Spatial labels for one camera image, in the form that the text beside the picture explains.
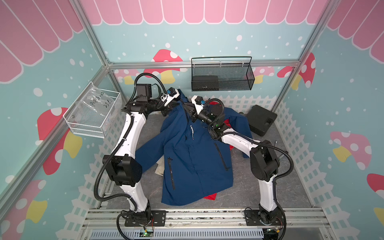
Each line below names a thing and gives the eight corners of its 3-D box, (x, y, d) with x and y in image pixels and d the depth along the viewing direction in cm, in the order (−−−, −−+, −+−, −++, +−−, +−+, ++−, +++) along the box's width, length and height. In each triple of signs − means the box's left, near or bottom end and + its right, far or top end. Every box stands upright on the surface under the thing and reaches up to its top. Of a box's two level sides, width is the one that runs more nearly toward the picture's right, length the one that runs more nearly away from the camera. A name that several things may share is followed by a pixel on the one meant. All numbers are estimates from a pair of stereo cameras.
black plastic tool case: (237, 126, 115) (239, 119, 109) (253, 109, 127) (256, 102, 121) (259, 139, 107) (263, 133, 102) (274, 120, 119) (278, 113, 113)
